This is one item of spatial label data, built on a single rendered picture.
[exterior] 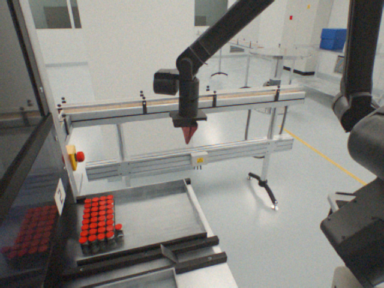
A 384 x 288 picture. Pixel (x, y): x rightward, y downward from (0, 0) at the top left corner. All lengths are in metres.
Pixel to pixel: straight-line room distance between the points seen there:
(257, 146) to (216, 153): 0.34
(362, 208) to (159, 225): 0.60
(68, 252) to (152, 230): 0.23
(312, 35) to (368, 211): 6.90
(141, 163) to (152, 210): 0.96
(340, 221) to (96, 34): 1.99
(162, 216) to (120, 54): 1.54
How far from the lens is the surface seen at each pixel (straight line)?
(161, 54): 2.15
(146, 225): 0.80
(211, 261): 0.70
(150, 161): 1.78
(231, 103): 1.74
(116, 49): 2.11
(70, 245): 0.82
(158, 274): 0.66
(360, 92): 0.69
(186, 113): 0.71
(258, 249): 1.93
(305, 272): 1.91
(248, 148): 1.99
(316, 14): 7.11
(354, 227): 0.28
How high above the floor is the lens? 1.45
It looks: 28 degrees down
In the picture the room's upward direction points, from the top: straight up
